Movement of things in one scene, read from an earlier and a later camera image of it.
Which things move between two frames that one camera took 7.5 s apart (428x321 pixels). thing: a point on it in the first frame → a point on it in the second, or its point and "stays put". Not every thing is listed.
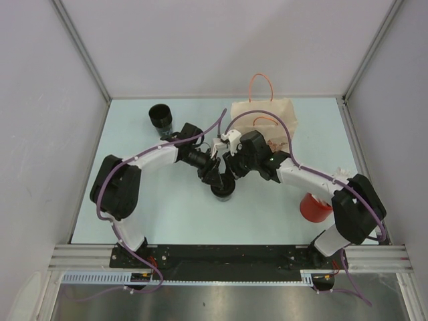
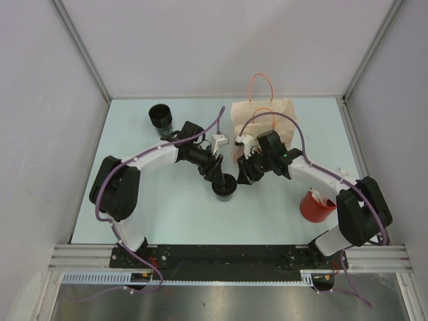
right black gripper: (232, 170) → (245, 164)
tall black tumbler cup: (161, 117) stays put
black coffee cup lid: (227, 188) stays put
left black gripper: (212, 176) stays put
